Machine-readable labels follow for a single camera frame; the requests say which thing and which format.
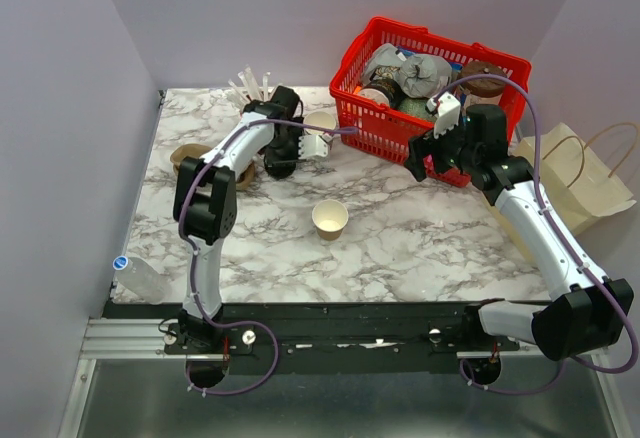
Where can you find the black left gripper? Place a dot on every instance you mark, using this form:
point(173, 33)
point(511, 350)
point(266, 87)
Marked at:
point(280, 162)

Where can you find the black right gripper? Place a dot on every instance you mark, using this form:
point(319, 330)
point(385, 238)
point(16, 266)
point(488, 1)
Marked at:
point(425, 144)

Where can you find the brown paper coffee cup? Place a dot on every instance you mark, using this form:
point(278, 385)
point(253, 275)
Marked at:
point(330, 217)

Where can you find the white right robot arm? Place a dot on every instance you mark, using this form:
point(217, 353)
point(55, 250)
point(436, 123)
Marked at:
point(587, 310)

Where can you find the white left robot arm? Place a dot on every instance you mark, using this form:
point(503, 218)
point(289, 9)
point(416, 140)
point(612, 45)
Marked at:
point(205, 203)

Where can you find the green round melon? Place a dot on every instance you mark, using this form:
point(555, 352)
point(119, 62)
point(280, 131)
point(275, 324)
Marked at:
point(417, 108)

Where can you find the stack of paper cups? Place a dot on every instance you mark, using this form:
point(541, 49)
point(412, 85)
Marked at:
point(321, 123)

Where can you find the red plastic shopping basket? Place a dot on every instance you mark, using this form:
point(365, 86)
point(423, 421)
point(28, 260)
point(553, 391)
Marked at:
point(385, 132)

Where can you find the brown lidded round container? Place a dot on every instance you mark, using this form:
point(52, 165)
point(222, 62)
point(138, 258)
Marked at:
point(482, 90)

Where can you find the grey crumpled bag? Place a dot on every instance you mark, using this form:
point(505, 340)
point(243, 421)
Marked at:
point(423, 75)

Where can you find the white wrapped straws bundle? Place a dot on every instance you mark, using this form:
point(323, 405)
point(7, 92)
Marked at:
point(250, 87)

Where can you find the dark printed jar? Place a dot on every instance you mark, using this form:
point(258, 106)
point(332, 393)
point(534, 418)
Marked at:
point(383, 91)

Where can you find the beige paper bag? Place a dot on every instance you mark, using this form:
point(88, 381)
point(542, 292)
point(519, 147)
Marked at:
point(581, 187)

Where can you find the clear plastic water bottle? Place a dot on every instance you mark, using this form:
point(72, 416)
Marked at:
point(140, 278)

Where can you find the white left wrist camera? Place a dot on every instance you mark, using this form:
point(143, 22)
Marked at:
point(312, 147)

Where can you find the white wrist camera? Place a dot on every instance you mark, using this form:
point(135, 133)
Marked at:
point(446, 110)
point(312, 147)

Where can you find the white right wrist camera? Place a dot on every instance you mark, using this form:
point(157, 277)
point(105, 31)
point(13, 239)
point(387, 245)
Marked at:
point(446, 110)

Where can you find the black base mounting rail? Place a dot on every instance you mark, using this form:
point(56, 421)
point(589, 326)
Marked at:
point(324, 338)

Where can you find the aluminium frame rail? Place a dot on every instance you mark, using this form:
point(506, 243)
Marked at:
point(122, 339)

